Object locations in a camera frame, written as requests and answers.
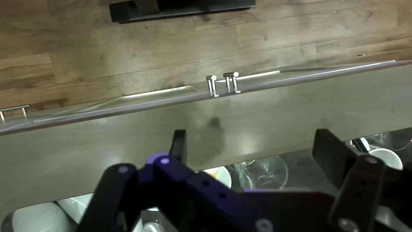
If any black floor stand base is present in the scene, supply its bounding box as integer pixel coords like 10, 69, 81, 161
108, 0, 257, 24

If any clear drinking glass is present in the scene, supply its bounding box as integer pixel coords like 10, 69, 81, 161
233, 154, 289, 192

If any flat white plate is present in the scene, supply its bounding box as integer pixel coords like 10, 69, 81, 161
56, 192, 95, 224

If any silver bar handle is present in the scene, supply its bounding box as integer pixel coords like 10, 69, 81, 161
0, 103, 30, 123

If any large white bowl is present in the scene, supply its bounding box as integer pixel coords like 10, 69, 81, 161
11, 201, 79, 232

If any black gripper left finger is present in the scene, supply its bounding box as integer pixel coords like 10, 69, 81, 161
75, 127, 187, 232

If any white cup with yellow inside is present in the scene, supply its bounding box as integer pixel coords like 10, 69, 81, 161
202, 164, 233, 189

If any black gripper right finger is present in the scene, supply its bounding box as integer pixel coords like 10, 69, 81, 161
311, 127, 387, 232

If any stainless steel sink basin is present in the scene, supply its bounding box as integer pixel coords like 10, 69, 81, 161
0, 127, 412, 232

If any silver cabinet door handle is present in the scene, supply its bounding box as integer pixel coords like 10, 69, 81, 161
204, 74, 220, 99
221, 70, 242, 95

